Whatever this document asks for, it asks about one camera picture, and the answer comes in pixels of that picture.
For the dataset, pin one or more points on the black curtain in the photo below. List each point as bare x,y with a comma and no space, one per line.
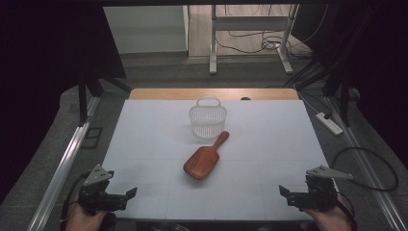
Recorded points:
381,64
38,80

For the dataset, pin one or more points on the black plug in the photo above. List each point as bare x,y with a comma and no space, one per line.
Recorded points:
328,115

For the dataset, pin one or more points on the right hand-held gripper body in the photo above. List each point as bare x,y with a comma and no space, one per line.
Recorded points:
317,197

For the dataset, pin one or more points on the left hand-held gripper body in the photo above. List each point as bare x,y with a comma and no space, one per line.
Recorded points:
96,199

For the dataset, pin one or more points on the person's right hand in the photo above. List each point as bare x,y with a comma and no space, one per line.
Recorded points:
332,221

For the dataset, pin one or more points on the aluminium rail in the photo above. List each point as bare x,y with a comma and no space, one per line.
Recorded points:
61,173
372,179

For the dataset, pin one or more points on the white power strip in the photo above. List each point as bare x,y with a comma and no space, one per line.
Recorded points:
330,125

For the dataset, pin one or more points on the wooden paddle hairbrush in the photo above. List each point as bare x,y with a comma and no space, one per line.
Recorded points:
202,159

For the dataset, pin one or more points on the black metal stand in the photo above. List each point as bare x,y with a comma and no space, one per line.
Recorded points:
83,96
344,102

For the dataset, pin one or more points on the person's left hand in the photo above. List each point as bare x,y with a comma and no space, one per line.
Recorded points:
83,219

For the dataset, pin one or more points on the wooden table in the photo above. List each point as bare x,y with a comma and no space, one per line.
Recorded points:
160,94

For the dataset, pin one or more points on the white desk frame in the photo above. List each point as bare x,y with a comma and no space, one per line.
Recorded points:
250,23

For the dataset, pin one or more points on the black square floor frame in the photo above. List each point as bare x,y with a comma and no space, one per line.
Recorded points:
92,138

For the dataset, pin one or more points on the white plastic basket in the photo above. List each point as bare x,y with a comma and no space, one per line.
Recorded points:
208,130

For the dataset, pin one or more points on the white table cover board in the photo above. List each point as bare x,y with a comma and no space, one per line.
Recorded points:
263,144

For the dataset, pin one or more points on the small black round knob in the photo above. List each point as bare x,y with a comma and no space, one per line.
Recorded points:
245,98

